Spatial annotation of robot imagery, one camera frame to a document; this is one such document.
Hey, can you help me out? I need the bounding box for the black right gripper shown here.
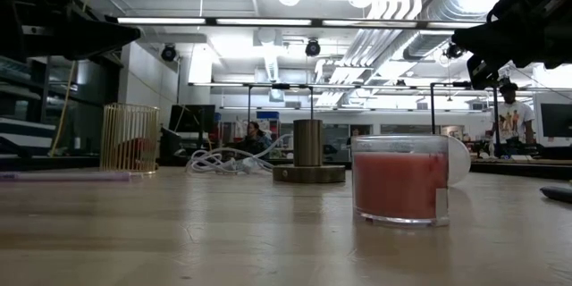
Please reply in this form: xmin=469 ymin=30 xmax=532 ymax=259
xmin=450 ymin=0 xmax=572 ymax=91

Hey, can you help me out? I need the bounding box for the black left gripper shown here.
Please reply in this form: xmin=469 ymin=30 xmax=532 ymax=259
xmin=0 ymin=0 xmax=142 ymax=62

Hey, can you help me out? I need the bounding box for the white lightbulb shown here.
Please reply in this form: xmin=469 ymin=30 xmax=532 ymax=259
xmin=446 ymin=135 xmax=472 ymax=187

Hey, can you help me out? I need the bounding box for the long ceiling light strip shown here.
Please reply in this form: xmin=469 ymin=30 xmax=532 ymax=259
xmin=116 ymin=16 xmax=488 ymax=29

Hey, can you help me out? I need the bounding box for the standing person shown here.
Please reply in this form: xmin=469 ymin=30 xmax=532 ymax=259
xmin=488 ymin=80 xmax=536 ymax=147

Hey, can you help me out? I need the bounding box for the black metal gantry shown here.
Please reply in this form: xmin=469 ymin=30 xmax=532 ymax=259
xmin=187 ymin=80 xmax=513 ymax=157

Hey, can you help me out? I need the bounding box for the black computer monitor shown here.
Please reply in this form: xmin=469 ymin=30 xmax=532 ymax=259
xmin=169 ymin=104 xmax=217 ymax=134
xmin=539 ymin=102 xmax=572 ymax=139

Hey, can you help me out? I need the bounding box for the dark shelving unit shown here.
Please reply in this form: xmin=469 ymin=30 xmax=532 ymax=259
xmin=0 ymin=55 xmax=122 ymax=158

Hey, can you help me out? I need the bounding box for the red plastic tool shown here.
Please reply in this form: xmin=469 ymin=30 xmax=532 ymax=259
xmin=114 ymin=137 xmax=156 ymax=172

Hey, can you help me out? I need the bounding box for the purple pen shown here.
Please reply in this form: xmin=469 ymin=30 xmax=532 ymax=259
xmin=0 ymin=170 xmax=144 ymax=183

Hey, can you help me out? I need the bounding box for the black pen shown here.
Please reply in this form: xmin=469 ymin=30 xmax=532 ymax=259
xmin=539 ymin=184 xmax=572 ymax=204

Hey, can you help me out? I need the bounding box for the pink candle in glass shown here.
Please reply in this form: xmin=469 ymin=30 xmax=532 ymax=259
xmin=350 ymin=133 xmax=450 ymax=228

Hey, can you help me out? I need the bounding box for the seated person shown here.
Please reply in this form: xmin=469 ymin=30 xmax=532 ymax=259
xmin=239 ymin=121 xmax=273 ymax=156

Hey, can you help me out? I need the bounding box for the yellow cable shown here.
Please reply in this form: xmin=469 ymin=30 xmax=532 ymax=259
xmin=47 ymin=0 xmax=95 ymax=157

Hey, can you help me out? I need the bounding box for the silver ventilation duct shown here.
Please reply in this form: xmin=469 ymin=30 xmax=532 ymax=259
xmin=312 ymin=0 xmax=497 ymax=108

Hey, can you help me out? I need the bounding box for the white power cord with switch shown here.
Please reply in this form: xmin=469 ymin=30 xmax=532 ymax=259
xmin=184 ymin=132 xmax=294 ymax=176

